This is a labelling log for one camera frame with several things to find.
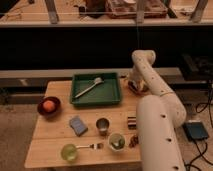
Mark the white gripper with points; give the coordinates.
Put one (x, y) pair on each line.
(135, 76)

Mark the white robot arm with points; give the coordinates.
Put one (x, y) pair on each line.
(157, 116)

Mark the red-brown bowl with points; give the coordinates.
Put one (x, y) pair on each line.
(137, 87)

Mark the green bowl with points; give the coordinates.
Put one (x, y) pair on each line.
(69, 152)

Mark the striped chocolate wafer block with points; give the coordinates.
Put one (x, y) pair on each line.
(131, 122)

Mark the green plastic tray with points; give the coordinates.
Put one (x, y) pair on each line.
(106, 93)

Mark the small metal cup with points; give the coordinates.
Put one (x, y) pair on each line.
(102, 125)

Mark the pile of brown nuts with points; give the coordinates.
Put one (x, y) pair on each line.
(133, 141)

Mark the white cup with greens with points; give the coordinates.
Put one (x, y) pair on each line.
(116, 142)

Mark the blue sponge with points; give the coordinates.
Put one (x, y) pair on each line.
(78, 126)

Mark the silver fork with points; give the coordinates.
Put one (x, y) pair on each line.
(92, 146)

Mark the black box on floor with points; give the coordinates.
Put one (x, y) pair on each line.
(195, 131)

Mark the orange fruit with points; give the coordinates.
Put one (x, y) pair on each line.
(49, 105)

